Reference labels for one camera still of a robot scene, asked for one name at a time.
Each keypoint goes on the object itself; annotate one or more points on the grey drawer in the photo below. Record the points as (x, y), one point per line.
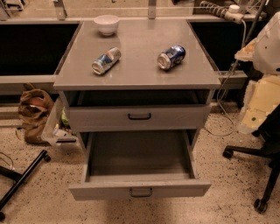
(88, 119)
(139, 164)

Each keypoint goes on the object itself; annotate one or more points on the black stand legs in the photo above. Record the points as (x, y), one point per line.
(19, 178)

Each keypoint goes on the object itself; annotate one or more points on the brown paper bag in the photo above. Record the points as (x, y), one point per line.
(34, 108)

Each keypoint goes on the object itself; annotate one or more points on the white power strip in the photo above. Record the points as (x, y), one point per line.
(230, 13)

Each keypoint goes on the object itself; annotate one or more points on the white ceramic bowl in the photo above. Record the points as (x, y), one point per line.
(107, 24)

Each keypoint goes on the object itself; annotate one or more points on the silver blue soda can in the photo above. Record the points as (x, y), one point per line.
(106, 61)

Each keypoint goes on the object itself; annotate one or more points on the grey drawer cabinet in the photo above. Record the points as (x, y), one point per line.
(136, 79)

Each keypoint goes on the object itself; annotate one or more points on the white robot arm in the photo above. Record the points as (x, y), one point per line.
(263, 96)

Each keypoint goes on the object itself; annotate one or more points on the dark blue soda can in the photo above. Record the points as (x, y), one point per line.
(171, 57)

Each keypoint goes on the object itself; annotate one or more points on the black office chair base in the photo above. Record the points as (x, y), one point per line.
(270, 132)

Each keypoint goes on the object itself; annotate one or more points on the clear plastic bin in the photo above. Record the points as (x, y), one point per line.
(56, 133)

